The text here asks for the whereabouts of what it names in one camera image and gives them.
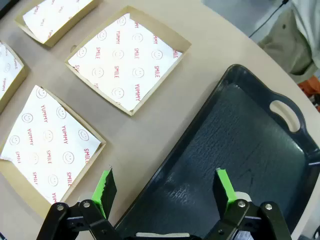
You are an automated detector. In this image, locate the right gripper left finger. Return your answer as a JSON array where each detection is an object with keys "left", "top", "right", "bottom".
[{"left": 36, "top": 167, "right": 121, "bottom": 240}]

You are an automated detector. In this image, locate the brown cardboard box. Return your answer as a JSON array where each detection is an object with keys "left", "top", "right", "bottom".
[
  {"left": 0, "top": 41, "right": 28, "bottom": 115},
  {"left": 64, "top": 5, "right": 192, "bottom": 117},
  {"left": 0, "top": 84, "right": 107, "bottom": 220},
  {"left": 14, "top": 0, "right": 103, "bottom": 48}
]

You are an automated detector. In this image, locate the person in beige sweater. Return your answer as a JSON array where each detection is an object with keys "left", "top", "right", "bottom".
[{"left": 257, "top": 0, "right": 320, "bottom": 83}]

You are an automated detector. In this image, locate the orange stool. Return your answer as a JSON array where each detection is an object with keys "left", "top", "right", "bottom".
[{"left": 297, "top": 76, "right": 320, "bottom": 111}]

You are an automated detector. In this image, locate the black plastic serving tray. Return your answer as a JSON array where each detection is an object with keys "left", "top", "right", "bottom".
[{"left": 113, "top": 64, "right": 320, "bottom": 240}]

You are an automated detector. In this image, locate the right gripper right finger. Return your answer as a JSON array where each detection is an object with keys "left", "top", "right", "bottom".
[{"left": 204, "top": 167, "right": 293, "bottom": 240}]

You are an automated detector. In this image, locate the thin black floor cable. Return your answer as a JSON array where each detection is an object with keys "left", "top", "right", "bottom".
[{"left": 249, "top": 0, "right": 288, "bottom": 39}]

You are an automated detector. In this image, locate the white printed paper liner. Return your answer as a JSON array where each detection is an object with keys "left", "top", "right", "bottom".
[
  {"left": 67, "top": 12, "right": 183, "bottom": 112},
  {"left": 0, "top": 84, "right": 102, "bottom": 205},
  {"left": 0, "top": 42, "right": 25, "bottom": 99},
  {"left": 22, "top": 0, "right": 95, "bottom": 45}
]

